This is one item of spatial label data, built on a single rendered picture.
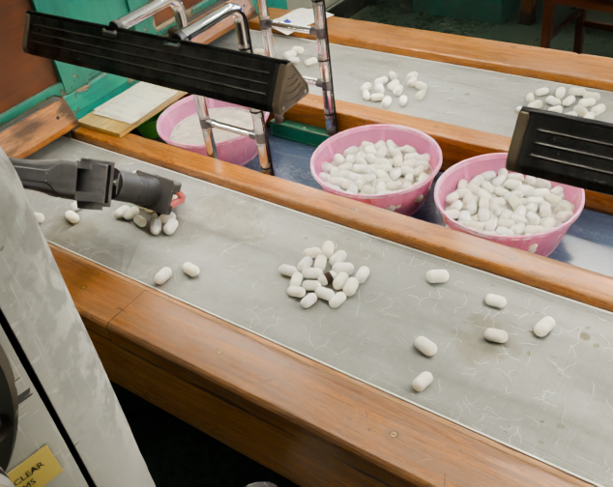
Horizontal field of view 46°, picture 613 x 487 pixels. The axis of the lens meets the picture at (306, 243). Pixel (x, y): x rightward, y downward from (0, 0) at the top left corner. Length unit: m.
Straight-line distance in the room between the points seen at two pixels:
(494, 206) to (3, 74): 1.07
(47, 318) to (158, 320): 0.87
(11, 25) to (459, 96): 1.01
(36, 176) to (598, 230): 1.00
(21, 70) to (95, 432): 1.42
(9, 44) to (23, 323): 1.43
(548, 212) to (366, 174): 0.38
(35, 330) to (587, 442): 0.82
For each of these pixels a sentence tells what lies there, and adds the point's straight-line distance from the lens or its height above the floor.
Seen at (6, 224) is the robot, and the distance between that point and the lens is 0.29.
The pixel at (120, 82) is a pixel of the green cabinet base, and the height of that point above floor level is 0.80.
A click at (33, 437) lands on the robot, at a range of 0.34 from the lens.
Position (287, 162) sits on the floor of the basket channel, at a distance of 1.66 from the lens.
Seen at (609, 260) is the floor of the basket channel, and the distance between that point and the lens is 1.38.
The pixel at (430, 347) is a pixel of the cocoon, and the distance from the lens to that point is 1.08.
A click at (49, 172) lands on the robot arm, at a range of 1.23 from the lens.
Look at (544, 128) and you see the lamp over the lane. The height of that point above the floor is 1.10.
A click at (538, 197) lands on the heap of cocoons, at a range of 1.40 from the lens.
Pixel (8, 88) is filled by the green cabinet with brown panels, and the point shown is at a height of 0.92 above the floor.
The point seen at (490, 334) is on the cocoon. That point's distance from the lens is 1.11.
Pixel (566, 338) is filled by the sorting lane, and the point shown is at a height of 0.74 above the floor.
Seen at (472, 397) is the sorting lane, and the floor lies 0.74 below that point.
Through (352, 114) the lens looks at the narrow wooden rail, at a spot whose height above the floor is 0.76.
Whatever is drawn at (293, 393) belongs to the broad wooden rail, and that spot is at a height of 0.76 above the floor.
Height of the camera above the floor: 1.56
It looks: 39 degrees down
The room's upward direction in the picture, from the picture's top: 9 degrees counter-clockwise
